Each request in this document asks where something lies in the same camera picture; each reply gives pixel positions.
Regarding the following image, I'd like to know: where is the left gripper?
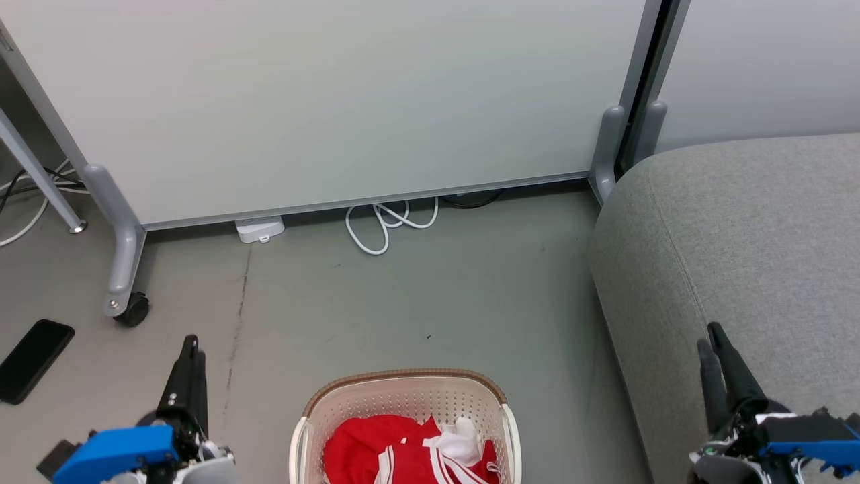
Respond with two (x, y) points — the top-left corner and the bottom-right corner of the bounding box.
(138, 335), (219, 484)

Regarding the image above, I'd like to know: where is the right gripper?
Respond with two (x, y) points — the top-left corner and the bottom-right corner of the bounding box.
(696, 322), (800, 484)

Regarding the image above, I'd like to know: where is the red garment with white trim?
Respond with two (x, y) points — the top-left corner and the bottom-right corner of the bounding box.
(322, 415), (502, 484)

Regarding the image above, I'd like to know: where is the grey fabric sofa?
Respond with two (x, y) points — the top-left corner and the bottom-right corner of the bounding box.
(589, 132), (860, 484)

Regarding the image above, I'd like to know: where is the black smartphone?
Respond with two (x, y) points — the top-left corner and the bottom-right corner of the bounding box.
(0, 319), (76, 406)

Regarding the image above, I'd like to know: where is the white power adapter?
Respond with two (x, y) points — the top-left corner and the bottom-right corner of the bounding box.
(234, 216), (286, 244)

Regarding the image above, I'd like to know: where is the grey partition leg with caster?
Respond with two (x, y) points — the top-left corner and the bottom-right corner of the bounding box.
(82, 163), (151, 329)

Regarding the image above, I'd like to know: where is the cream perforated laundry basket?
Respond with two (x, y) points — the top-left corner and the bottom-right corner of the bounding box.
(289, 368), (523, 484)

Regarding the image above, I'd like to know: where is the grey slanted table leg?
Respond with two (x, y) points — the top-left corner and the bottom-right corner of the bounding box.
(0, 108), (89, 235)

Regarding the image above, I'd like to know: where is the short grey partition leg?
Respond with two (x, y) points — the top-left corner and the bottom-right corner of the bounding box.
(589, 104), (628, 205)

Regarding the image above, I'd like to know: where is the grey upright partition foot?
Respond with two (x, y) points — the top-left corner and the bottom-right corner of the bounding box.
(632, 101), (669, 170)

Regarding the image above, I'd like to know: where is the narrow white partition panel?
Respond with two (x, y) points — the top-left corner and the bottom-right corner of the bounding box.
(648, 0), (860, 155)

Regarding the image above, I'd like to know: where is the large white partition panel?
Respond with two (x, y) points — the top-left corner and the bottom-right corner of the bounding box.
(0, 0), (666, 233)

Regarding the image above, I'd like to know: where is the coiled white cable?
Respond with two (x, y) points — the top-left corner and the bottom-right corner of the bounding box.
(345, 197), (440, 257)

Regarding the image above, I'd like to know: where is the long white floor cable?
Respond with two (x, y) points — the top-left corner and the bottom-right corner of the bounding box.
(0, 158), (89, 248)

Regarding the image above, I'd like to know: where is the thin black floor cable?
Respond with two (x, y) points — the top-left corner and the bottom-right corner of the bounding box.
(0, 168), (86, 213)

